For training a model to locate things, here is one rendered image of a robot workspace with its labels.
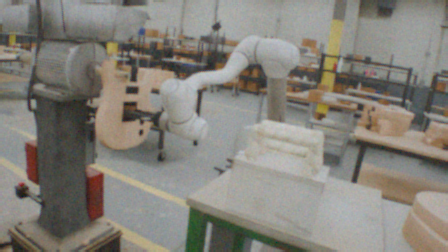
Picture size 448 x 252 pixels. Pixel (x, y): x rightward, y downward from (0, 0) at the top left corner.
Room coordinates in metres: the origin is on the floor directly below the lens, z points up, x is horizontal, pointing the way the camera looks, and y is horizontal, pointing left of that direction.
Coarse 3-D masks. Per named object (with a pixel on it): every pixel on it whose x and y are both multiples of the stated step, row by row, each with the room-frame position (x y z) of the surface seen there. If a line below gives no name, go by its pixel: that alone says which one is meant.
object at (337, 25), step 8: (336, 0) 7.50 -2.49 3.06; (344, 0) 7.42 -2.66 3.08; (336, 8) 7.49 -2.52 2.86; (344, 8) 7.41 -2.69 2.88; (336, 16) 7.48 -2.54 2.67; (344, 16) 7.51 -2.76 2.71; (336, 24) 7.46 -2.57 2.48; (336, 32) 7.45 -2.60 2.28; (336, 40) 7.44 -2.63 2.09; (328, 48) 7.51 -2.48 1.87; (336, 48) 7.42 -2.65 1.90; (328, 64) 7.48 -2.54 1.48; (328, 80) 7.45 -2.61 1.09; (320, 104) 7.48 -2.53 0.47; (320, 112) 7.46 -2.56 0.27
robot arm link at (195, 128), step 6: (192, 114) 1.19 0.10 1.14; (186, 120) 1.17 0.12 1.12; (192, 120) 1.19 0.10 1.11; (198, 120) 1.20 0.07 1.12; (204, 120) 1.23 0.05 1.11; (174, 126) 1.19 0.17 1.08; (180, 126) 1.18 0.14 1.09; (186, 126) 1.18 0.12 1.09; (192, 126) 1.19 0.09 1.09; (198, 126) 1.18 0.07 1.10; (204, 126) 1.20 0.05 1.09; (174, 132) 1.23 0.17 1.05; (180, 132) 1.20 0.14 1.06; (186, 132) 1.19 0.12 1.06; (192, 132) 1.18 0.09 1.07; (198, 132) 1.18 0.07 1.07; (204, 132) 1.20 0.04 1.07; (186, 138) 1.22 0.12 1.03; (192, 138) 1.20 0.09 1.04; (198, 138) 1.19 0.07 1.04
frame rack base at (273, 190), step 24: (240, 168) 0.83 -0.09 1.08; (264, 168) 0.80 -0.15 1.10; (288, 168) 0.81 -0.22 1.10; (240, 192) 0.82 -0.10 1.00; (264, 192) 0.80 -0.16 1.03; (288, 192) 0.77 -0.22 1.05; (312, 192) 0.74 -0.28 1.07; (264, 216) 0.79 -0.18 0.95; (288, 216) 0.76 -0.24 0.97; (312, 216) 0.74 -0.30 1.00
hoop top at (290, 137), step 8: (256, 128) 0.83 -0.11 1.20; (264, 128) 0.82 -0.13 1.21; (272, 128) 0.82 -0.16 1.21; (264, 136) 0.82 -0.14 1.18; (272, 136) 0.81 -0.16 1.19; (280, 136) 0.80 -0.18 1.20; (288, 136) 0.79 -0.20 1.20; (296, 136) 0.79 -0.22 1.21; (304, 136) 0.78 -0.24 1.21; (296, 144) 0.79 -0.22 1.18; (304, 144) 0.78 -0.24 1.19; (312, 144) 0.77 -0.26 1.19; (320, 144) 0.77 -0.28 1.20
